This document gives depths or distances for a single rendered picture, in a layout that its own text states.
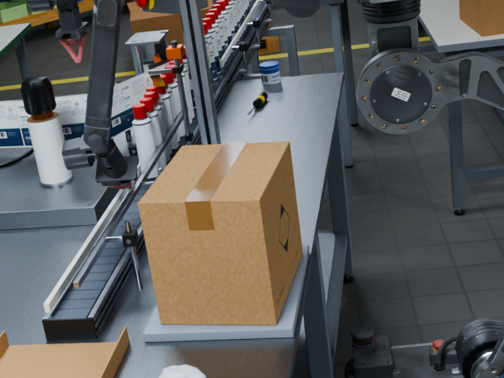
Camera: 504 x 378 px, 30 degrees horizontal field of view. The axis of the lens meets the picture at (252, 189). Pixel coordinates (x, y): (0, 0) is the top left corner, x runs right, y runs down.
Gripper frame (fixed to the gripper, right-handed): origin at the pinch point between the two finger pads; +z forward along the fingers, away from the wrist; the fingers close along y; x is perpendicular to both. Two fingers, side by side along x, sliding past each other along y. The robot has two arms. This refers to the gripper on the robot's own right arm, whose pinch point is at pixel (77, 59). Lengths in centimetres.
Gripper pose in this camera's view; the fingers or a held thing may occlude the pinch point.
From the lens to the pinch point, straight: 265.3
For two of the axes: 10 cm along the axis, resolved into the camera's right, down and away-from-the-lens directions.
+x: 9.9, -0.6, -1.5
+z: 1.1, 9.1, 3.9
